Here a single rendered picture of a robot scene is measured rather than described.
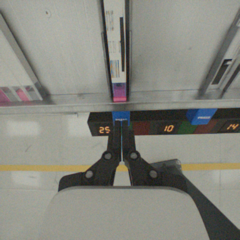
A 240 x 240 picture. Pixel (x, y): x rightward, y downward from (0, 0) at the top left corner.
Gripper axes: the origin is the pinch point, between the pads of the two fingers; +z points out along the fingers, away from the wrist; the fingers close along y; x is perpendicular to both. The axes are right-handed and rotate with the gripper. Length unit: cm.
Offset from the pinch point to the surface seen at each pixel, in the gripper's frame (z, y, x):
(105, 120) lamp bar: 5.9, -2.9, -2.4
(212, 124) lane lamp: 5.6, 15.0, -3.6
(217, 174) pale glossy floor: 25, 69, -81
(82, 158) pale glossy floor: 34, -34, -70
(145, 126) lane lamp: 5.5, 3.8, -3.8
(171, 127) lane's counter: 5.5, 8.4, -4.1
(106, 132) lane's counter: 5.5, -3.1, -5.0
